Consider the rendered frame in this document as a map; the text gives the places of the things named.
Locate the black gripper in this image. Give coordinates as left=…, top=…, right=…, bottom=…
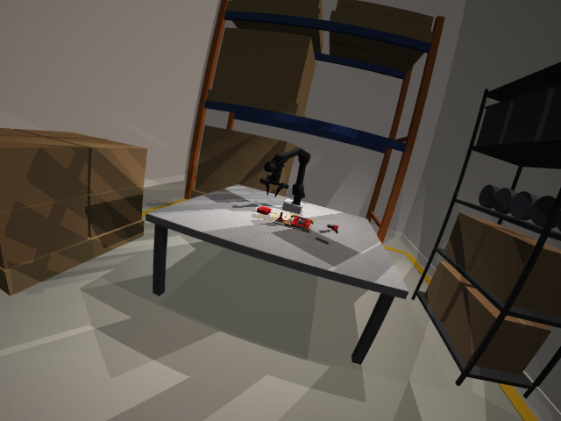
left=259, top=172, right=289, bottom=196

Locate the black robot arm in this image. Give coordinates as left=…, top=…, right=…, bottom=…
left=264, top=147, right=310, bottom=206

